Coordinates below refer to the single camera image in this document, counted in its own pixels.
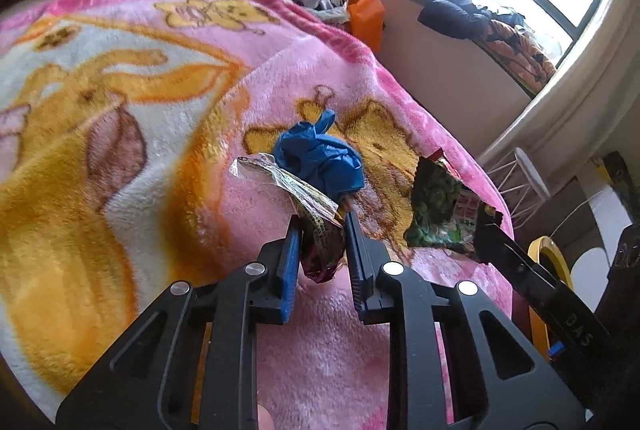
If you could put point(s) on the green snack bag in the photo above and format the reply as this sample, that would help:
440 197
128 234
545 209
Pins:
444 210

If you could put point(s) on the dark navy jacket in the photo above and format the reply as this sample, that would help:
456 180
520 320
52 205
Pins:
463 19

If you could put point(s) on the orange shopping bag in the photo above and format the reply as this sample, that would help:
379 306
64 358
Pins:
366 22

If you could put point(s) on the shiny foil candy wrapper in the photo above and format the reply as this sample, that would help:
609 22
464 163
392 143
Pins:
323 226

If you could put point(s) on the white wire frame stool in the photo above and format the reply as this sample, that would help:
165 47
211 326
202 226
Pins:
522 187

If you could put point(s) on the white desk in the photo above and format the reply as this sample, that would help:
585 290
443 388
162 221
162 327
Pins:
607 209

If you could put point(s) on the cream curtain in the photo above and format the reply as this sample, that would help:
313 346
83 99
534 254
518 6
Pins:
594 88

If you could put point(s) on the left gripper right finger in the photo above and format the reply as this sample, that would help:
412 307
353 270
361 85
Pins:
456 360

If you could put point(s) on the pink cartoon fleece blanket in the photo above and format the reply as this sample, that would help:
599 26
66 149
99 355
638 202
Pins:
119 122

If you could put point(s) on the person's left hand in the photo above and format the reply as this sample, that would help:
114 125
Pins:
265 421

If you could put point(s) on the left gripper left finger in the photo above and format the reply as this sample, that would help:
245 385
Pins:
188 361

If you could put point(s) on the blue glove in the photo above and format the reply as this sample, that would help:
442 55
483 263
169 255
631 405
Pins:
323 161

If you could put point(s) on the orange patterned blanket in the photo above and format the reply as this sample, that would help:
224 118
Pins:
517 54

